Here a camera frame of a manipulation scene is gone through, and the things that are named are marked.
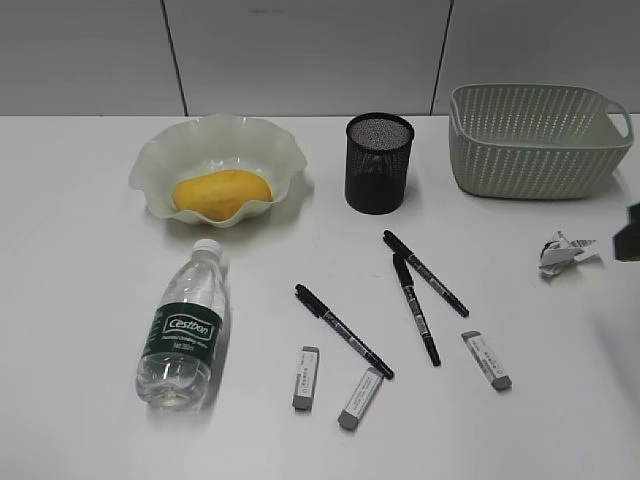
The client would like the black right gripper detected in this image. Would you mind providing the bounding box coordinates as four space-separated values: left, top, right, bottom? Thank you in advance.
613 203 640 262

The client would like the white waste paper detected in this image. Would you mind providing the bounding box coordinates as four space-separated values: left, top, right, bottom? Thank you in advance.
538 231 599 280

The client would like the grey white eraser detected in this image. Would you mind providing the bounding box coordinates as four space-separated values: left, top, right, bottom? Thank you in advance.
338 367 384 431
461 330 512 391
292 346 320 411

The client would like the black marker pen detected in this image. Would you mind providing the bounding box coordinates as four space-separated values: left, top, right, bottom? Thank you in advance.
295 284 395 380
383 230 470 318
392 253 441 367

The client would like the yellow mango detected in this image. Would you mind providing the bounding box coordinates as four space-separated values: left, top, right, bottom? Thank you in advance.
173 170 273 221

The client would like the clear water bottle green label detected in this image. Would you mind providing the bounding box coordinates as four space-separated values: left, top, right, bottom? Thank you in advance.
135 239 227 411

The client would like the green plastic woven basket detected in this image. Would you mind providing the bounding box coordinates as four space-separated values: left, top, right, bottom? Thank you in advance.
449 84 635 200

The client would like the black mesh pen holder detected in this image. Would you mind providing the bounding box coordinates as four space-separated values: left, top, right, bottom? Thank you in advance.
344 112 415 215

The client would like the pale green wavy plate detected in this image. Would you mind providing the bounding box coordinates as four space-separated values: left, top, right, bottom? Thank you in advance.
129 114 307 228

